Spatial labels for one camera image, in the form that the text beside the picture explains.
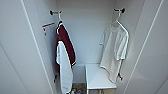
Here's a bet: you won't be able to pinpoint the white t-shirt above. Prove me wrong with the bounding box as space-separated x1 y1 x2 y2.
98 23 130 84

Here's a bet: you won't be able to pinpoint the white wardrobe door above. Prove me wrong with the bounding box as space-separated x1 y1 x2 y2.
123 0 168 94
0 0 51 94

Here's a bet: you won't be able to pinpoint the white wardrobe cabinet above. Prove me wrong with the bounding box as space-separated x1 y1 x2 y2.
19 0 148 94

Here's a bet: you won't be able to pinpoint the red white jacket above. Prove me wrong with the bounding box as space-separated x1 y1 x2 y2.
54 21 78 94

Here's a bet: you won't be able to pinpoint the white inner shelf box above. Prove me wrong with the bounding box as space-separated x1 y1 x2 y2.
84 63 118 94

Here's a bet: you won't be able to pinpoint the orange white warning label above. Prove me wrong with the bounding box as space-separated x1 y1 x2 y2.
41 21 55 36

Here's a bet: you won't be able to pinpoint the colourful items on wardrobe bottom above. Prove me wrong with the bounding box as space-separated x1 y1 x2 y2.
68 83 87 94

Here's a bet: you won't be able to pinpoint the black wall hook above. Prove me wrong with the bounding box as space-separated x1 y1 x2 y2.
113 7 126 14
49 10 63 17

